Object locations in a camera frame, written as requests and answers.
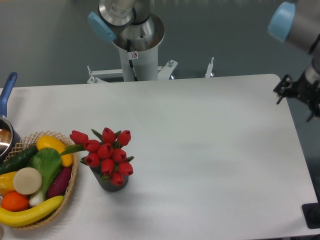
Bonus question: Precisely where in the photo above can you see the red tulip bouquet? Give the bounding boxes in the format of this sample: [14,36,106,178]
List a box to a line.
[60,127,134,192]

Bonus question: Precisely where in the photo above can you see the yellow banana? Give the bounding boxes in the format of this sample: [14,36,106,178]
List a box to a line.
[0,195,64,227]

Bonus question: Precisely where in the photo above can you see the blue handled saucepan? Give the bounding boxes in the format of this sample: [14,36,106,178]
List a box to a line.
[0,72,21,165]

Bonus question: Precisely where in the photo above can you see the orange fruit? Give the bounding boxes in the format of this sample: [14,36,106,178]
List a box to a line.
[1,191,29,212]

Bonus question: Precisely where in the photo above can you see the dark grey ribbed vase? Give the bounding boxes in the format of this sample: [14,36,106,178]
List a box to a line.
[89,165,130,193]

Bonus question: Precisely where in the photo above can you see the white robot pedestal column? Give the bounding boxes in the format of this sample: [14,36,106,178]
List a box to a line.
[113,13,165,82]

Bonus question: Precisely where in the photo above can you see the purple sweet potato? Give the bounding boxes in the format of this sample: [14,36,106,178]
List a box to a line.
[47,167,72,199]

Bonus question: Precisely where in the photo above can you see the green cucumber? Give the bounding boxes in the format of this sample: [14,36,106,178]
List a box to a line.
[0,145,38,175]

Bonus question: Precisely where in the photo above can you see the black device at table edge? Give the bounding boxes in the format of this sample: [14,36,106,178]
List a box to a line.
[301,202,320,229]

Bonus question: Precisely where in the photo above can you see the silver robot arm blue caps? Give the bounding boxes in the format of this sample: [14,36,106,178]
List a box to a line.
[87,0,320,119]

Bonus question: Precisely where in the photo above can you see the beige round disc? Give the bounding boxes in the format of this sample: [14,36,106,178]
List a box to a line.
[13,167,42,195]

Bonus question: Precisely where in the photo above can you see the green bok choy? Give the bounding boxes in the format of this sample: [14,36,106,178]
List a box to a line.
[28,148,62,207]

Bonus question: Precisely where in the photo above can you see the black cable on pedestal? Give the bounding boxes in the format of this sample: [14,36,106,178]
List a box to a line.
[126,39,139,82]

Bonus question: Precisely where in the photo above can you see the woven wicker basket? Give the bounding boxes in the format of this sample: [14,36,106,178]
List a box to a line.
[0,131,79,230]

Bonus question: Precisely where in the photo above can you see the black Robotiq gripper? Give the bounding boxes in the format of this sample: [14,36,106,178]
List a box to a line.
[273,70,320,122]

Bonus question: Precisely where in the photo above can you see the yellow bell pepper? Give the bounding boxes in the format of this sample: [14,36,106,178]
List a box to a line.
[0,171,17,196]

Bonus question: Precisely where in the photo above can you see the white metal base frame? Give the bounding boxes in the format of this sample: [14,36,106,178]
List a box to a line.
[86,56,215,84]

